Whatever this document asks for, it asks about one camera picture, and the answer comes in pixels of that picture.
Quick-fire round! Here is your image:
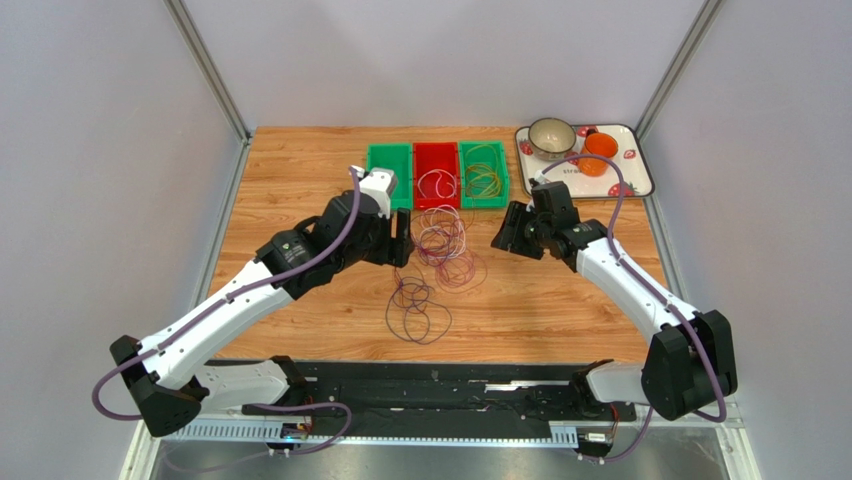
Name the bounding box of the pink wire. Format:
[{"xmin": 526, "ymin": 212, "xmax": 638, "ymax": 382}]
[{"xmin": 412, "ymin": 204, "xmax": 489, "ymax": 294}]

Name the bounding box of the white wire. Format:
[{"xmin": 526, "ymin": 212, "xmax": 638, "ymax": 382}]
[{"xmin": 417, "ymin": 168, "xmax": 459, "ymax": 200}]

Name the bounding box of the blue wire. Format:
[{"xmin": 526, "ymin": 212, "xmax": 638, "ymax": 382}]
[{"xmin": 384, "ymin": 276, "xmax": 454, "ymax": 346}]

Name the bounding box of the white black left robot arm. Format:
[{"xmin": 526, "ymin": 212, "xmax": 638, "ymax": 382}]
[{"xmin": 109, "ymin": 190, "xmax": 414, "ymax": 437}]

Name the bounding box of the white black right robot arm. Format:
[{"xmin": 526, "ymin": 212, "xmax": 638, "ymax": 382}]
[{"xmin": 491, "ymin": 181, "xmax": 739, "ymax": 422}]

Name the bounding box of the left green plastic bin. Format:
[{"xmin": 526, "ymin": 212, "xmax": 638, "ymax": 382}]
[{"xmin": 366, "ymin": 143, "xmax": 414, "ymax": 210}]

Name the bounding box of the green plastic bin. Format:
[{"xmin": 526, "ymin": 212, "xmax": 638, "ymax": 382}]
[
  {"xmin": 366, "ymin": 143, "xmax": 414, "ymax": 210},
  {"xmin": 458, "ymin": 141, "xmax": 510, "ymax": 210}
]

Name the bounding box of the red plastic bin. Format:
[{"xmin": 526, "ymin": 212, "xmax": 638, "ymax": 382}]
[{"xmin": 412, "ymin": 142, "xmax": 461, "ymax": 211}]

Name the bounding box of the right green plastic bin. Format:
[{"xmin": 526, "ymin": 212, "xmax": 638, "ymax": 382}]
[{"xmin": 458, "ymin": 141, "xmax": 510, "ymax": 210}]

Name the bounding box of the beige ceramic bowl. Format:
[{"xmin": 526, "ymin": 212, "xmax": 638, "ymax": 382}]
[{"xmin": 528, "ymin": 117, "xmax": 577, "ymax": 162}]

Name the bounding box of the orange plastic cup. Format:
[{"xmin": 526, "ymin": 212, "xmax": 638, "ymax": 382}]
[{"xmin": 578, "ymin": 132, "xmax": 619, "ymax": 177}]

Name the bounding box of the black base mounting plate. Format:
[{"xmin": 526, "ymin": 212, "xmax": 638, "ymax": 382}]
[{"xmin": 185, "ymin": 358, "xmax": 639, "ymax": 448}]

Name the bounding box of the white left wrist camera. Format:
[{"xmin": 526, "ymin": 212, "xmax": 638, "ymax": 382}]
[{"xmin": 351, "ymin": 165, "xmax": 398, "ymax": 219}]

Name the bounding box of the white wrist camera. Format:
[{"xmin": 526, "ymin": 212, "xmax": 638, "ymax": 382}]
[
  {"xmin": 528, "ymin": 170, "xmax": 553, "ymax": 190},
  {"xmin": 351, "ymin": 165, "xmax": 398, "ymax": 219}
]

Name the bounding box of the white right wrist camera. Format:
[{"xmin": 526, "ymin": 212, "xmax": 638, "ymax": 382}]
[{"xmin": 528, "ymin": 170, "xmax": 553, "ymax": 190}]

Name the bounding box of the right aluminium corner post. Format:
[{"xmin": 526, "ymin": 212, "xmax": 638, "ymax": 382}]
[{"xmin": 635, "ymin": 0, "xmax": 726, "ymax": 141}]

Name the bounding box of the aluminium corner post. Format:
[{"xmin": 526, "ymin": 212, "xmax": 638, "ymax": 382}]
[
  {"xmin": 635, "ymin": 0, "xmax": 726, "ymax": 141},
  {"xmin": 164, "ymin": 0, "xmax": 252, "ymax": 144}
]

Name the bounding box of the left aluminium corner post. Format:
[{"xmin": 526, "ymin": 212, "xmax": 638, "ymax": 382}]
[{"xmin": 164, "ymin": 0, "xmax": 252, "ymax": 144}]

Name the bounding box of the aluminium frame rail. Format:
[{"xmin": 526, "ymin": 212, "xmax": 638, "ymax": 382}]
[{"xmin": 119, "ymin": 373, "xmax": 747, "ymax": 480}]

